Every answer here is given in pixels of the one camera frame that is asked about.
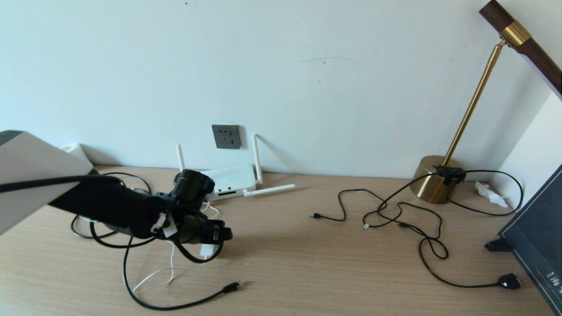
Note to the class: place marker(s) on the white toilet paper roll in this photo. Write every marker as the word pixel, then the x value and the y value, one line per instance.
pixel 79 151

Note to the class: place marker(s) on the grey wall socket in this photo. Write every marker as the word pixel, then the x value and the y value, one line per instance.
pixel 226 137

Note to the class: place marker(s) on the white router with four antennas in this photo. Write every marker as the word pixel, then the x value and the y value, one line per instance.
pixel 232 177

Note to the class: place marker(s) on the black junction box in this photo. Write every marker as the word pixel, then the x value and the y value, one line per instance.
pixel 448 174

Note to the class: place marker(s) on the crumpled white tissue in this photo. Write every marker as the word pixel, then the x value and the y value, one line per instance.
pixel 487 192

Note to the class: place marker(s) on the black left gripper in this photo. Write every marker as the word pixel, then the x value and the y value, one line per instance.
pixel 193 230

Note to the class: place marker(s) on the dark blue framed board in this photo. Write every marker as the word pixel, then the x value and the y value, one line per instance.
pixel 538 228

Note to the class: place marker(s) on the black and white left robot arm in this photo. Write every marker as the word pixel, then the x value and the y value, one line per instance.
pixel 26 175

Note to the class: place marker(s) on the white square power adapter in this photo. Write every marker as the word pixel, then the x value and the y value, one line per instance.
pixel 207 251

